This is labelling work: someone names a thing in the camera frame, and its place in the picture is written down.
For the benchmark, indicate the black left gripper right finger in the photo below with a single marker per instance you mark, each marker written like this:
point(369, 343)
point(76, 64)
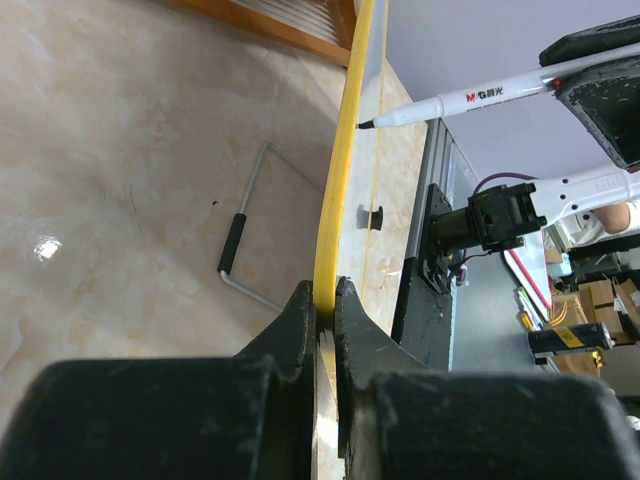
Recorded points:
point(399, 419)

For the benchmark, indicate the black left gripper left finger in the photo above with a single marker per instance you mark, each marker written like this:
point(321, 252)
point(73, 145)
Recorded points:
point(248, 416)

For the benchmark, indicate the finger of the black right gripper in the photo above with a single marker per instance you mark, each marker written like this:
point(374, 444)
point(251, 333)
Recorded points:
point(604, 97)

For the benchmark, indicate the white marker pen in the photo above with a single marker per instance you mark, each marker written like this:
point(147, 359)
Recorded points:
point(535, 82)

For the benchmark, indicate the yellow framed whiteboard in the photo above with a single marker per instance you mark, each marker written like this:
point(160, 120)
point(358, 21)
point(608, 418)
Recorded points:
point(366, 211)

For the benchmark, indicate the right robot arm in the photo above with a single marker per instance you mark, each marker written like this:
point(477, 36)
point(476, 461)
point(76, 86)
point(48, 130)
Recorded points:
point(499, 218)

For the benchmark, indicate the metal whiteboard stand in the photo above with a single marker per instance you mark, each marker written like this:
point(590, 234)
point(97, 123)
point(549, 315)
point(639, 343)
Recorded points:
point(271, 239)

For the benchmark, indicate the red framed whiteboard background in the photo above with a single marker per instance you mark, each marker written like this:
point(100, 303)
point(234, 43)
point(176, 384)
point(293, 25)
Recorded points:
point(528, 264)

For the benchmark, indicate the black yellow cylinder background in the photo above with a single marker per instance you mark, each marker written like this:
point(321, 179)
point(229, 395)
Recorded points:
point(558, 341)

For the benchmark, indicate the orange wooden shelf rack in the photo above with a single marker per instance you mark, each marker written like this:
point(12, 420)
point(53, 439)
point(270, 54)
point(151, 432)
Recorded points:
point(322, 28)

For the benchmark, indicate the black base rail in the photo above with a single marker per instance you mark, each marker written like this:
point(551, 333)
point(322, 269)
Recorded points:
point(423, 318)

